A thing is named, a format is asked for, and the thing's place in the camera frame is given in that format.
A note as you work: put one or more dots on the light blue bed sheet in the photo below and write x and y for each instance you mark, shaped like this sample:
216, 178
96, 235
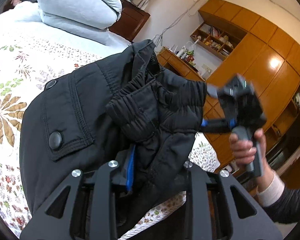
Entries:
20, 22

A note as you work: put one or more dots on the white desk lamp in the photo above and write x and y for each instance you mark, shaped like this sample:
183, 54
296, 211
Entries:
193, 46

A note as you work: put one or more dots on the floral quilted bedspread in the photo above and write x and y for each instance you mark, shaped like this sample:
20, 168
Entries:
10, 110

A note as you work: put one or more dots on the black pants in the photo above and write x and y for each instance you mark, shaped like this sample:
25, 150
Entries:
90, 110

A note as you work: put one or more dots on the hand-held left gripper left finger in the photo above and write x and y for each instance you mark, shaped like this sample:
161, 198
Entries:
130, 170

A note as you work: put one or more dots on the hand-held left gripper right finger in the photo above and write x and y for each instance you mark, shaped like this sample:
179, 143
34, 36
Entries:
197, 195

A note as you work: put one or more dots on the person's right hand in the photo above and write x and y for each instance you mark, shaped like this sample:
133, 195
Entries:
242, 147

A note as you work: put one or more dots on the folded light blue duvet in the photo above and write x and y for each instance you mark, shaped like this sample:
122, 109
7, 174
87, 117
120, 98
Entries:
77, 7

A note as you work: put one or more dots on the person's right forearm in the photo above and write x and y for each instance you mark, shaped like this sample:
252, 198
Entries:
277, 192

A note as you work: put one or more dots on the wooden wardrobe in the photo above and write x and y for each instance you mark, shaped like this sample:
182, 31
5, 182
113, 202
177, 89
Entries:
277, 62

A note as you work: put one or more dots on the wooden wall shelf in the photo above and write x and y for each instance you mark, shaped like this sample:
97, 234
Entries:
215, 41

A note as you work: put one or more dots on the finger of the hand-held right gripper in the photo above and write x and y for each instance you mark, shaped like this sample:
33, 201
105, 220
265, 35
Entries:
216, 126
213, 91

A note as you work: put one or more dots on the wooden overhead cabinet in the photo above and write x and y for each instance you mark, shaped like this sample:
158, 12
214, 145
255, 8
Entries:
225, 12

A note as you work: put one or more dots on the bottles and clutter on desk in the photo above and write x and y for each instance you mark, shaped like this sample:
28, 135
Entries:
186, 55

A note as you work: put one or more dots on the white wall socket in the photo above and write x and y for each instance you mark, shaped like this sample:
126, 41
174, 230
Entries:
206, 69

